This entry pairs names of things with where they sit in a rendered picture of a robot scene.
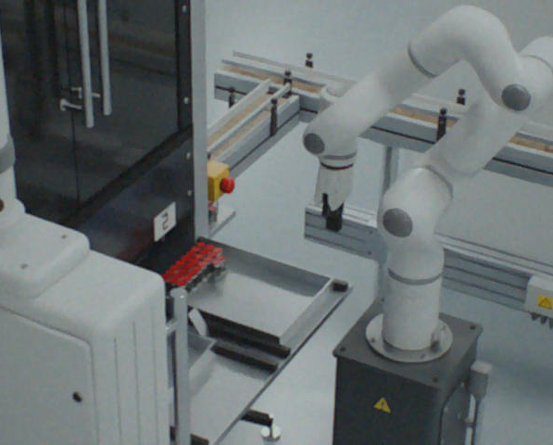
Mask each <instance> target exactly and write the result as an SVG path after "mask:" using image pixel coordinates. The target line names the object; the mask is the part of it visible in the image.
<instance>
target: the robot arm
mask: <svg viewBox="0 0 553 445"><path fill-rule="evenodd" d="M462 59H465V60H467V61H468V62H469V63H470V65H471V66H472V68H473V69H474V71H475V72H476V74H477V76H478V78H479V79H480V81H481V83H482V85H483V87H484V89H485V91H484V92H483V93H482V94H481V95H480V96H479V98H478V99H477V100H476V101H475V102H474V103H473V104H472V105H471V106H470V107H469V109H468V110H467V111H466V112H465V113H464V114H463V115H462V116H461V117H460V119H459V120H458V121H457V122H456V123H455V124H454V125H453V126H452V128H451V129H450V130H449V131H448V132H447V133H446V134H445V135H444V136H443V137H442V138H441V139H440V140H439V141H438V142H437V143H436V144H435V145H434V146H432V147H431V148H430V149H429V150H427V151H426V152H425V153H424V154H422V155H421V156H420V157H419V158H418V159H416V160H415V161H414V162H413V163H412V164H411V165H410V166H409V167H408V168H407V169H406V171H405V172H404V173H403V174H402V175H401V176H400V177H399V178H398V179H397V180H396V181H395V182H394V183H393V184H392V186H391V187H390V188H389V189H388V190H387V191H386V193H385V194H384V195H383V198H382V200H381V202H380V205H379V208H378V211H377V228H378V231H379V233H380V235H381V236H382V238H383V240H384V241H385V243H386V245H387V248H388V253H387V265H386V278H385V292H384V305H383V314H381V315H379V316H377V317H376V318H374V319H373V320H372V321H371V322H370V323H369V325H368V327H367V330H366V340H367V343H368V345H369V346H370V348H371V349H372V350H373V351H374V352H375V353H376V354H378V355H379V356H381V357H383V358H384V359H386V360H388V361H390V362H396V363H402V364H410V365H416V364H426V363H429V362H435V361H437V360H439V359H441V358H442V357H444V356H445V355H446V354H447V353H448V352H449V350H450V348H451V345H452V334H451V332H450V330H449V328H448V327H447V325H446V324H445V323H444V322H442V321H441V320H439V319H438V313H439V305H440V296H441V286H442V276H443V267H444V250H443V247H442V245H441V244H440V242H439V241H438V240H437V239H436V238H435V237H434V230H435V227H436V225H437V223H438V222H439V220H440V219H441V218H442V217H443V216H444V214H445V213H446V212H447V211H448V209H449V208H450V207H451V206H452V205H453V203H454V202H455V201H456V200H457V199H458V197H459V196H460V194H461V193H462V191H463V190H464V189H465V187H466V186H467V185H468V183H469V182H470V181H471V179H472V178H473V177H474V176H475V175H476V173H477V172H478V171H479V170H480V169H481V168H482V167H483V166H484V165H485V164H486V163H487V162H488V161H489V160H490V159H491V158H492V157H493V156H494V155H495V154H496V153H497V152H498V151H499V150H500V149H501V148H502V147H503V146H504V145H505V144H506V143H507V142H508V141H509V140H510V139H511V138H512V137H513V135H514V134H515V133H517V132H518V131H519V130H520V129H521V127H522V126H523V125H524V124H525V123H526V122H527V121H528V120H529V119H530V118H531V117H532V116H533V115H534V114H535V113H536V111H538V110H539V109H541V108H542V107H543V106H544V105H545V104H546V103H547V102H548V101H549V100H550V98H551V97H552V96H553V37H549V36H543V37H539V38H536V39H534V40H532V41H531V42H530V43H529V44H528V45H527V46H525V47H524V48H523V50H522V51H521V52H520V53H519V54H517V52H516V51H515V50H514V48H513V46H512V44H511V42H510V39H509V35H508V32H507V30H506V28H505V27H504V25H503V24H502V22H501V21H500V20H499V19H498V18H496V17H495V16H494V15H492V14H491V13H489V12H487V11H485V10H483V9H480V8H479V7H476V6H457V7H454V8H452V9H450V10H449V11H447V12H446V13H445V14H444V15H442V16H441V17H440V18H438V19H436V20H435V21H434V22H433V23H431V24H430V25H429V26H427V27H426V28H425V29H423V30H422V31H421V32H419V33H418V34H417V35H415V36H414V37H413V38H411V39H410V40H409V41H407V42H406V43H405V44H403V45H402V46H401V47H399V48H398V49H397V50H396V51H395V52H394V53H393V54H391V55H390V56H389V57H388V58H386V59H385V60H384V61H383V62H381V63H380V64H379V65H378V66H377V67H375V68H374V69H373V70H372V71H371V72H369V73H368V74H367V75H366V76H365V77H364V78H362V79H361V80H360V81H359V82H358V83H356V84H355V85H354V86H352V85H349V84H343V83H335V84H330V85H327V86H325V87H323V88H322V89H321V90H320V107H319V112H318V115H317V117H316V118H315V119H314V120H313V121H312V122H311V123H310V124H309V125H308V126H307V127H306V129H305V131H304V132H303V136H302V142H303V146H304V148H305V149H306V151H307V152H308V153H309V154H311V155H313V156H317V157H318V160H319V161H320V167H319V171H318V176H317V183H316V191H315V206H316V207H318V206H319V205H320V204H321V203H322V202H323V204H322V210H321V215H322V216H325V217H326V225H325V228H326V229H327V230H331V231H334V232H336V233H338V232H339V231H340V230H341V229H342V218H343V214H342V212H343V211H344V205H345V200H346V199H347V198H348V197H349V196H350V195H351V193H352V190H353V183H354V164H355V161H356V160H357V157H358V136H359V135H360V134H362V133H363V132H365V131H366V130H367V129H369V128H370V127H371V126H372V125H373V124H374V123H375V122H377V121H378V120H379V119H381V118H382V117H383V116H384V115H386V114H387V113H388V112H389V111H390V110H392V109H393V108H394V107H396V106H397V105H398V104H400V103H401V102H402V101H404V100H405V99H407V98H408V97H410V96H411V95H413V94H414V93H416V92H417V91H419V90H420V89H422V87H423V86H425V85H426V84H428V83H429V82H431V81H432V80H434V79H435V78H436V77H438V76H439V75H441V74H442V73H443V72H445V71H446V70H448V69H449V68H450V67H452V66H453V65H455V64H456V63H457V62H459V61H460V60H462Z"/></svg>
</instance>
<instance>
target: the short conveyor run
mask: <svg viewBox="0 0 553 445"><path fill-rule="evenodd" d="M269 86H270V79H268V80H266V81H265V82H264V83H262V84H261V85H260V86H258V87H257V88H256V89H255V90H253V91H252V92H251V93H249V94H248V95H247V96H245V97H244V98H243V99H242V100H238V99H235V94H234V92H235V87H234V86H229V87H228V92H229V93H231V94H230V95H229V96H228V110H227V111H226V112H225V113H223V114H222V115H221V116H220V117H218V118H217V119H216V120H214V121H213V122H212V123H210V124H209V126H208V127H207V159H210V160H213V161H217V162H219V163H223V164H226V165H229V174H230V178H233V179H234V180H235V179H236V178H237V177H238V176H240V175H241V174H242V173H243V172H244V171H245V170H247V169H248V168H249V167H250V166H251V165H252V164H253V163H255V162H256V161H257V160H258V159H259V158H261V157H262V156H263V155H264V154H265V153H266V152H267V151H269V150H270V149H271V148H272V147H273V146H275V145H276V144H277V143H278V142H279V141H280V140H281V139H283V138H284V137H285V136H286V135H287V134H288V133H290V132H291V131H292V130H293V129H294V128H295V127H296V126H297V125H299V110H300V98H299V96H298V95H292V96H289V95H286V93H287V92H288V91H290V90H291V84H289V83H288V84H287V85H285V86H284V87H283V88H282V89H280V90H279V91H278V92H277V93H275V92H272V91H269V89H268V87H269ZM235 103H236V104H235Z"/></svg>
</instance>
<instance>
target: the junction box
mask: <svg viewBox="0 0 553 445"><path fill-rule="evenodd" d="M524 309H525V310H527V311H530V312H535V313H538V314H542V315H545V316H547V317H551V318H553V281H551V280H548V279H545V278H542V277H538V276H535V275H533V277H532V278H531V279H530V281H529V282H528V284H527V289H526V296H525V302H524Z"/></svg>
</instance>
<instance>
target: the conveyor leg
mask: <svg viewBox="0 0 553 445"><path fill-rule="evenodd" d="M372 142H375V141H372ZM375 143H379V142H375ZM379 144H382V145H383V152H382V166H381V180H380V194H379V205H380V202H381V200H382V198H383V195H384V194H385V193H386V191H387V190H388V189H389V188H390V187H391V186H392V184H393V183H394V182H395V181H396V180H397V176H398V163H399V151H400V148H399V147H396V146H389V145H386V144H383V143H379ZM386 265H387V264H383V263H380V262H378V261H376V262H375V264H374V278H373V292H372V302H374V300H375V299H376V298H377V297H378V296H379V295H382V294H384V292H385V278H386Z"/></svg>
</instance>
